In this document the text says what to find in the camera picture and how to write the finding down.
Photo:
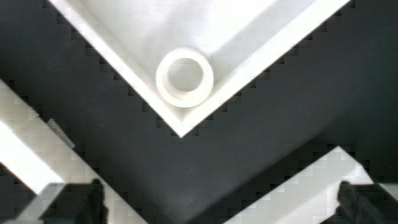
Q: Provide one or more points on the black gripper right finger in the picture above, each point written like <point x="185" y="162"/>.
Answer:
<point x="368" y="205"/>

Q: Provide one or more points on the white square tabletop part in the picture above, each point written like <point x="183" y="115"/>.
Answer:
<point x="190" y="46"/>

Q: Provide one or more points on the white U-shaped obstacle wall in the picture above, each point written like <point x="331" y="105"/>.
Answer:
<point x="299" y="202"/>

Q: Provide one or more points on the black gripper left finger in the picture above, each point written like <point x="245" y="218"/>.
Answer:
<point x="78" y="207"/>

